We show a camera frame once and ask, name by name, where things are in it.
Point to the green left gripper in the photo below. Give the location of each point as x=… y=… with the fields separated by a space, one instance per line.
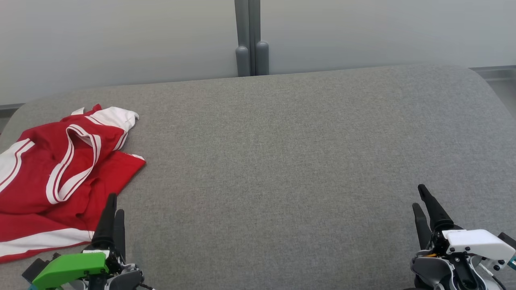
x=72 y=268

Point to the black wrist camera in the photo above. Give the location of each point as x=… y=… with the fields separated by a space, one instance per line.
x=508 y=241
x=34 y=270

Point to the grey partition base rail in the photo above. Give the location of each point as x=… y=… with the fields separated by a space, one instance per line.
x=10 y=107
x=496 y=72

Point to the red white-trimmed basketball jersey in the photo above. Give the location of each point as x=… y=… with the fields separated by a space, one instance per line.
x=36 y=173

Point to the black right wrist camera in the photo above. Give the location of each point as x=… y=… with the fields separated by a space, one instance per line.
x=508 y=241

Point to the red shorts with white stripe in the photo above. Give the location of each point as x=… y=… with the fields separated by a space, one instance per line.
x=24 y=225

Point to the grey fabric sofa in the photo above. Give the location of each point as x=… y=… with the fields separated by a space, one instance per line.
x=282 y=161

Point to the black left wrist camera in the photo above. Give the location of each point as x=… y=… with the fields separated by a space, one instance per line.
x=34 y=270

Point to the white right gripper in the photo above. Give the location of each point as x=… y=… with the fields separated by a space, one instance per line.
x=475 y=241

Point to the grey partition post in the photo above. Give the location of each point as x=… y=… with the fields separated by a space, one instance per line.
x=248 y=24

